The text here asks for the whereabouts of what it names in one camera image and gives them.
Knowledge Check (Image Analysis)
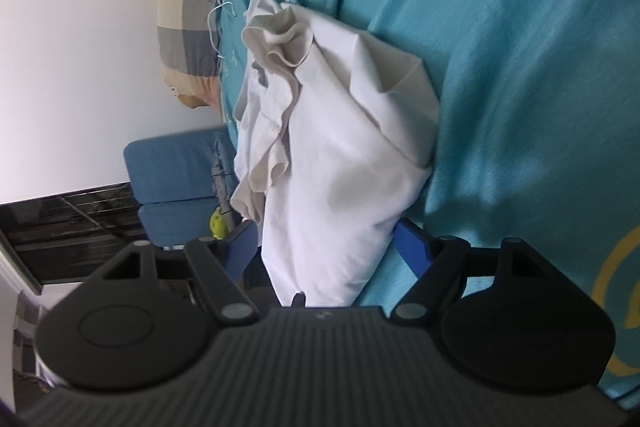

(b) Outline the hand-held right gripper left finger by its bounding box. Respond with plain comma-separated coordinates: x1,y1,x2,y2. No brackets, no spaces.
87,219,261,328

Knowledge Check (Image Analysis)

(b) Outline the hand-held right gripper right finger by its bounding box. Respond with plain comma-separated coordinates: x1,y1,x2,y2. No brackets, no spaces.
390,217,568,324

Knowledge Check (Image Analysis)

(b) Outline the white t-shirt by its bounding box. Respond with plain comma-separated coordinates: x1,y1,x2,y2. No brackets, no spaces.
230,0,441,308

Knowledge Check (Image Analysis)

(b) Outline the yellow-green plush toy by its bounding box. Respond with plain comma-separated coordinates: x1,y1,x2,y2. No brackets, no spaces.
210,208,232,240

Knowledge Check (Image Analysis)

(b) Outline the blue covered chair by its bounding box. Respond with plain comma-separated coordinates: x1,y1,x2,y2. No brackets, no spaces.
123,127,261,250

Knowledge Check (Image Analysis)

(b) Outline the dark glass cabinet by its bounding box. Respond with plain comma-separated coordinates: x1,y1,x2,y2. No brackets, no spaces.
0,181,151,294

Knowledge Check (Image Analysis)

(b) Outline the teal printed bed sheet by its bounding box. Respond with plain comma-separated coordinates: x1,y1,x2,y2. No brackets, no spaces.
217,0,640,410

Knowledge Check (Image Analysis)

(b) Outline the checkered pillow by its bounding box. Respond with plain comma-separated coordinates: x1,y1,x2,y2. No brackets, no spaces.
157,0,236,108

